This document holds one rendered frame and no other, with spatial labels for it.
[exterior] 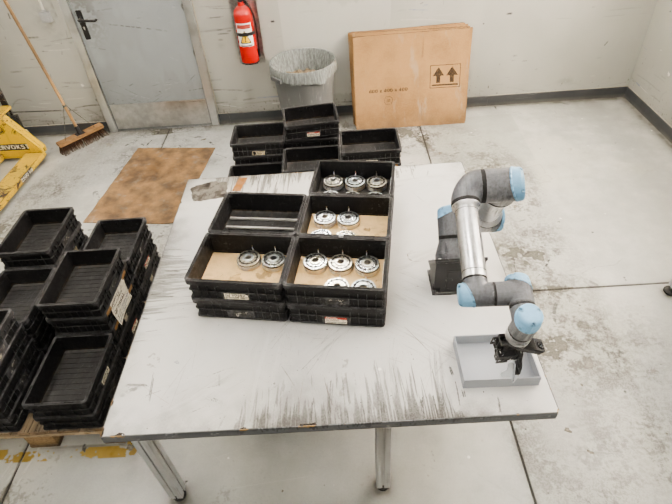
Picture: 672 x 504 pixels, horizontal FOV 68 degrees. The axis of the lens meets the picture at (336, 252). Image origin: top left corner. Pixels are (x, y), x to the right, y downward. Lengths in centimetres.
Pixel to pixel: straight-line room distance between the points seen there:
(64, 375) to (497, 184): 221
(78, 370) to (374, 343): 154
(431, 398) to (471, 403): 14
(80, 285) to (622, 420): 280
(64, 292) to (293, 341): 138
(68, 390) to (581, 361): 261
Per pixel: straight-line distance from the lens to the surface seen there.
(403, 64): 473
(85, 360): 289
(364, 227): 232
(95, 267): 303
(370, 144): 360
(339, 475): 252
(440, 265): 208
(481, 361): 201
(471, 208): 169
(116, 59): 517
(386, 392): 190
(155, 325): 227
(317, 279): 209
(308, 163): 365
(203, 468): 265
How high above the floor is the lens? 231
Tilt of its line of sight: 42 degrees down
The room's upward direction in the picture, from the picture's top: 5 degrees counter-clockwise
